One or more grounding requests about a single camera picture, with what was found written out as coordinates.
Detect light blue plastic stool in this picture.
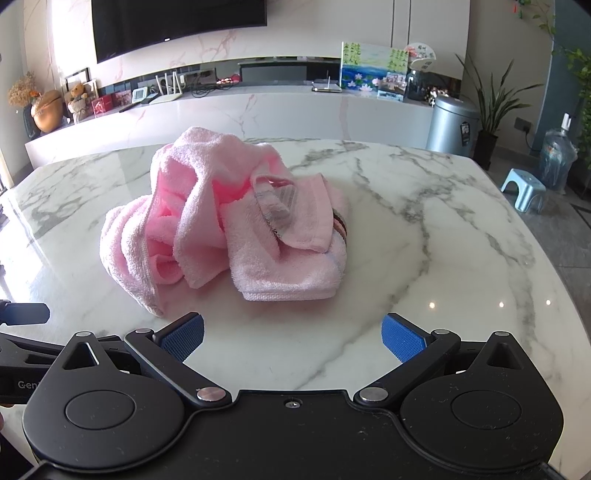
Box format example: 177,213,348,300
501,168,549,214

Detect round paper hand fan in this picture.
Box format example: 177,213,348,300
403,43,437,73

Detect silver trash can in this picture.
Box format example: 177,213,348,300
425,95,481,160

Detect black wall television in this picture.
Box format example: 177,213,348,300
91,0,269,64

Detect white router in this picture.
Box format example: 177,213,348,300
148,70,185,104

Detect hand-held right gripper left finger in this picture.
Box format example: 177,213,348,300
46,313,233,409

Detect black cables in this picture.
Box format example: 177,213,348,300
191,73,219,99

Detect potted green plant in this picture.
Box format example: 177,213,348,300
455,52,546,170

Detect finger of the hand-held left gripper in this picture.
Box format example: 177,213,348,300
0,333,126,367
0,301,51,328

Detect pink towel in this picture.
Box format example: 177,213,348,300
99,126,351,317

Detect dark glass jar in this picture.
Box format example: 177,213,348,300
406,69,437,103

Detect large water bottle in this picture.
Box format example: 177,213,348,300
537,113,579,195

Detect brown teddy bear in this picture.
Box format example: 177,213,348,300
67,82,90,123

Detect black picture frame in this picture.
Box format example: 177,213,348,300
64,67,91,100

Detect dried flower bunch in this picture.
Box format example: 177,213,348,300
6,71,42,110

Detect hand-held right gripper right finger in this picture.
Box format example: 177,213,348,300
353,313,541,409

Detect water lily painting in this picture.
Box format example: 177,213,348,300
340,41,410,100

